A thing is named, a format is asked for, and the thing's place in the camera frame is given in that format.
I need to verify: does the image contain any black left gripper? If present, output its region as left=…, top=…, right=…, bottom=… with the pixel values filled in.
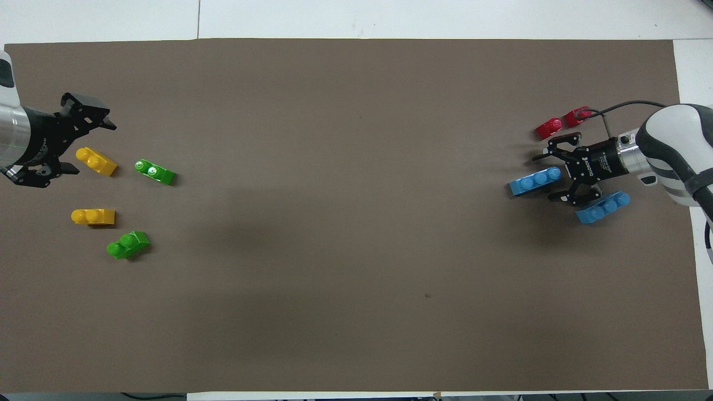
left=2, top=92, right=118, bottom=187

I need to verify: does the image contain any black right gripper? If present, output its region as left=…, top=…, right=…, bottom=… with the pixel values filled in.
left=532, top=133, right=622, bottom=208

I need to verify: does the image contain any blue three-stud block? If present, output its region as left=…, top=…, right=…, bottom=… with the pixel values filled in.
left=509, top=166, right=562, bottom=197
left=574, top=190, right=631, bottom=225

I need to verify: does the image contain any green two-stud block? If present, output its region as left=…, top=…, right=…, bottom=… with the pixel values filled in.
left=106, top=231, right=150, bottom=260
left=134, top=159, right=176, bottom=186

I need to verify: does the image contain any yellow two-stud block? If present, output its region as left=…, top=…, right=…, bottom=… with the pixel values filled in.
left=76, top=146, right=118, bottom=177
left=71, top=208, right=116, bottom=226

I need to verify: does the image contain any red one-stud block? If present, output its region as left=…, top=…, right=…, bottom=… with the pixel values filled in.
left=563, top=106, right=592, bottom=129
left=535, top=118, right=564, bottom=141

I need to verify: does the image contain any brown table mat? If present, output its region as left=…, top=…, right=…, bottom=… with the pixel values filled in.
left=0, top=38, right=709, bottom=393

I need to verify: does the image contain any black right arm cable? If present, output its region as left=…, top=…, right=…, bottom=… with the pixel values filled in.
left=579, top=100, right=713, bottom=263

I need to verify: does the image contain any black velcro strap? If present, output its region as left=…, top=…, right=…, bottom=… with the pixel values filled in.
left=684, top=166, right=713, bottom=197

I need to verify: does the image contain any black floor cable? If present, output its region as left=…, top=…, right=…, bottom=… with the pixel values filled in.
left=120, top=392, right=187, bottom=401

